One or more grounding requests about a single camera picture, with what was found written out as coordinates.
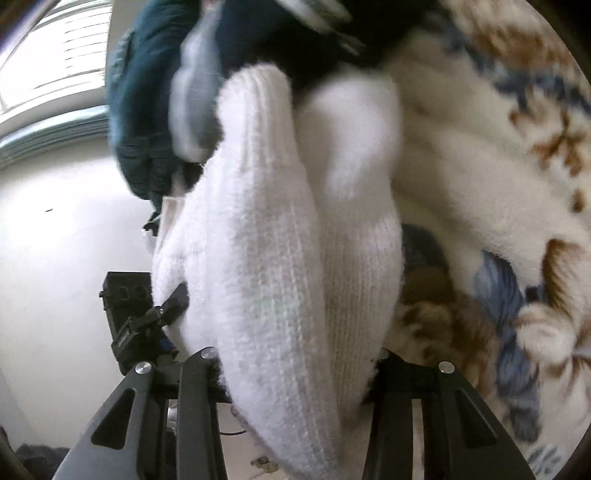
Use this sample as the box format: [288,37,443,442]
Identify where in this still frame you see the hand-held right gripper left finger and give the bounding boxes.
[53,348,229,480]

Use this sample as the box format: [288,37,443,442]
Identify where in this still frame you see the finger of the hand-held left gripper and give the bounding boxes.
[156,284,190,324]

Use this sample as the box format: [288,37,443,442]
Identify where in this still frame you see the white knit sweater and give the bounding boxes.
[150,65,407,480]

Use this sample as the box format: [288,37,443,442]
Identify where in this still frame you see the navy grey striped folded garment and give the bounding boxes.
[168,0,402,162]

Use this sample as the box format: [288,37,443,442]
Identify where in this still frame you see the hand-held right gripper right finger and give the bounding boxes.
[362,348,536,480]

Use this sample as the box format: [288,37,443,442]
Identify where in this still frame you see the floral bed sheet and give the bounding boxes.
[383,0,591,480]

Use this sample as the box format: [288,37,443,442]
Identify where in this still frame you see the plaid teal curtain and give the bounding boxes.
[0,105,112,167]

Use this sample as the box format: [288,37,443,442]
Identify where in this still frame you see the barred window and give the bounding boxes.
[0,0,114,125]

